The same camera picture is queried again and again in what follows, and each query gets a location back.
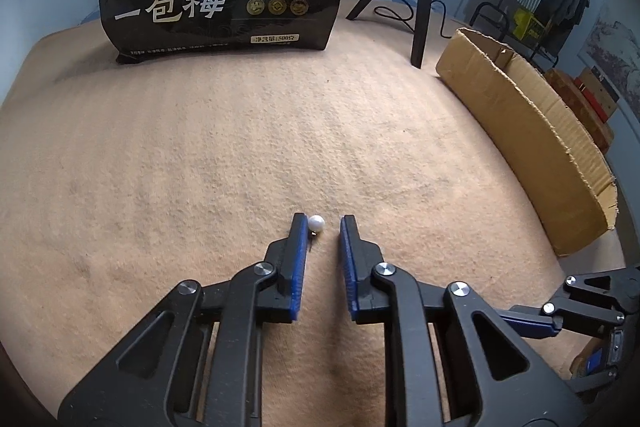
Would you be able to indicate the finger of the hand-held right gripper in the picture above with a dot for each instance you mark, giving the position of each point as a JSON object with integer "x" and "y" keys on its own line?
{"x": 530, "y": 324}

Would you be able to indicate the white pearl earring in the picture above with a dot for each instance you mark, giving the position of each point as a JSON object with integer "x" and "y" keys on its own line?
{"x": 316, "y": 223}

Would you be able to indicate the cardboard box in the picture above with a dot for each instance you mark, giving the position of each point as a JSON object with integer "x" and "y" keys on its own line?
{"x": 525, "y": 122}

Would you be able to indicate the stacked brown boxes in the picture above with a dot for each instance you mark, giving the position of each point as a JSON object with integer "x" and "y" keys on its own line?
{"x": 562, "y": 81}

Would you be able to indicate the wall poster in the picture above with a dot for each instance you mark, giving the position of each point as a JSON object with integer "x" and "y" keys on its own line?
{"x": 612, "y": 47}

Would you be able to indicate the yellow box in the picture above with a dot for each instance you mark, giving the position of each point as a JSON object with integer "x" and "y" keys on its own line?
{"x": 527, "y": 24}

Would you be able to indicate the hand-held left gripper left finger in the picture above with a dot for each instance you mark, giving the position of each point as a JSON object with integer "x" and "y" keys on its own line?
{"x": 299, "y": 257}

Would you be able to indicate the brown wooden box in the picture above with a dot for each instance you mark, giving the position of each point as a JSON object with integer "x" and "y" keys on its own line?
{"x": 597, "y": 94}

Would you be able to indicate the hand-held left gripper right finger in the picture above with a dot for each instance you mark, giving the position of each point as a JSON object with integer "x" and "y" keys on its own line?
{"x": 346, "y": 267}

